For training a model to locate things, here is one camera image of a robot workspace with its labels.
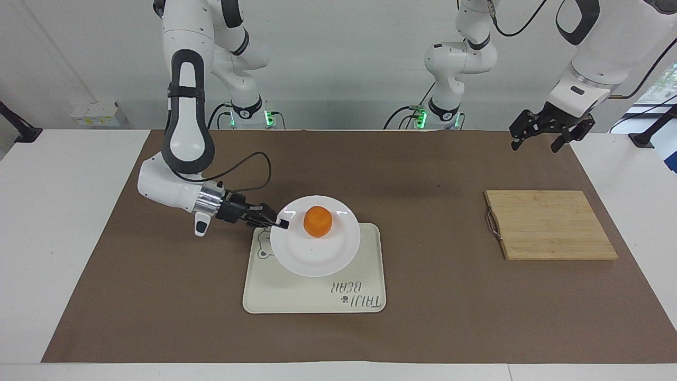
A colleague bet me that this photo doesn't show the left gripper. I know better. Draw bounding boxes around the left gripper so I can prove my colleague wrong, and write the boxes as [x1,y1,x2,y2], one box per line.
[509,102,596,155]

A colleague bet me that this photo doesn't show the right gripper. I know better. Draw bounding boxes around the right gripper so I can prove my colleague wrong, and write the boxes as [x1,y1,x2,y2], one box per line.
[215,190,253,223]

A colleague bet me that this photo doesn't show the white round plate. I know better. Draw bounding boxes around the white round plate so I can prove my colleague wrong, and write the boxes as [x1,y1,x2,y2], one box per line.
[270,195,362,278]

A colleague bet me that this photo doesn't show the orange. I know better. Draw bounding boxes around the orange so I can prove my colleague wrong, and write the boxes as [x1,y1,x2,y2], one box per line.
[303,205,334,239]

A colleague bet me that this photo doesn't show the wooden cutting board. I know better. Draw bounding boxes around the wooden cutting board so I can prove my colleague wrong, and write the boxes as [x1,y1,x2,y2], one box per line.
[484,189,619,261]

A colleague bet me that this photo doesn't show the black stand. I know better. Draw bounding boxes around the black stand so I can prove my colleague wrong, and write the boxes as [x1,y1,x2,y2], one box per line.
[0,100,43,144]
[628,104,677,149]

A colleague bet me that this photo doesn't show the cream tray with bear print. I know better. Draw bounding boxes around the cream tray with bear print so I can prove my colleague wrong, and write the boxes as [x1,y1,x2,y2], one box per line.
[242,222,387,315]

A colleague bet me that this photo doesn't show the black cable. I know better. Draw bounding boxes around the black cable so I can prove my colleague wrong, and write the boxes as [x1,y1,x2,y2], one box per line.
[607,37,677,100]
[383,81,438,131]
[188,151,273,198]
[489,0,548,38]
[608,94,677,134]
[207,103,234,131]

